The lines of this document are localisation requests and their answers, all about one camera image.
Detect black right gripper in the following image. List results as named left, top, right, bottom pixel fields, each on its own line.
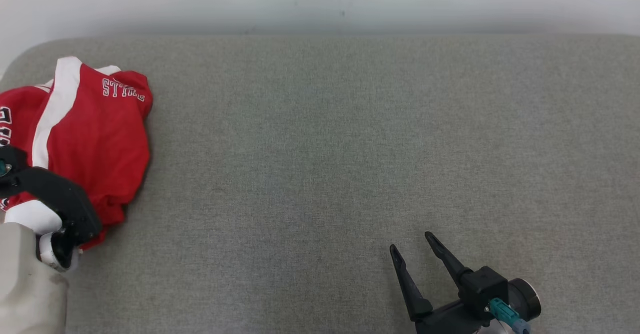
left=389, top=231, right=493, bottom=334

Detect grey fabric sofa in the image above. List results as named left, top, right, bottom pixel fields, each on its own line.
left=0, top=34, right=640, bottom=334

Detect red shorts with white stripes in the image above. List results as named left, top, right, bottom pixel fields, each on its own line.
left=31, top=56, right=154, bottom=252

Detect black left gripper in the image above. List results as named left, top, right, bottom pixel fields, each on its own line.
left=0, top=167, right=104, bottom=269

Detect red jersey with black number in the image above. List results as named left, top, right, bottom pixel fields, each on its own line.
left=0, top=78, right=55, bottom=213

